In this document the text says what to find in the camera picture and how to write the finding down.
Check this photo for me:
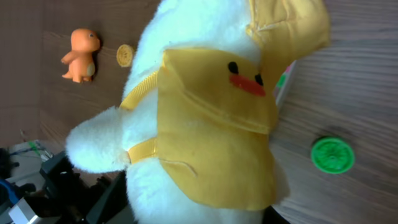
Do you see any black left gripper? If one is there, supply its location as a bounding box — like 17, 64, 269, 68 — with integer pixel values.
40, 152, 127, 224

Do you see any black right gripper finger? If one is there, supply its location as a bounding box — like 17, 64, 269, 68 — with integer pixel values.
262, 206, 290, 224

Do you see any green round disc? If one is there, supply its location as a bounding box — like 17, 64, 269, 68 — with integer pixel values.
310, 136, 355, 174

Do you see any white plush duck toy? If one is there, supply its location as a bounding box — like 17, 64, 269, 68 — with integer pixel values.
65, 0, 330, 223

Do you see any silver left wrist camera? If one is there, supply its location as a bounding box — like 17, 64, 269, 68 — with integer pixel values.
8, 198, 40, 224

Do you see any yellow round disc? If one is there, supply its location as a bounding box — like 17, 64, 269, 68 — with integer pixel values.
116, 44, 134, 67

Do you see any orange dinosaur figure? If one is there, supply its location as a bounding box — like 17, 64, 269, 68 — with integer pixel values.
61, 28, 101, 83

